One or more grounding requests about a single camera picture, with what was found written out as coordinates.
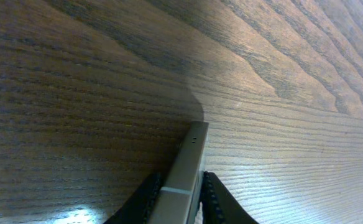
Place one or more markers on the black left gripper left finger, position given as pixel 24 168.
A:
pixel 138 208

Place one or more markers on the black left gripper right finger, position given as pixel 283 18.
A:
pixel 218 204

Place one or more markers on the bronze Galaxy smartphone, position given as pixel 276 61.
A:
pixel 178 200

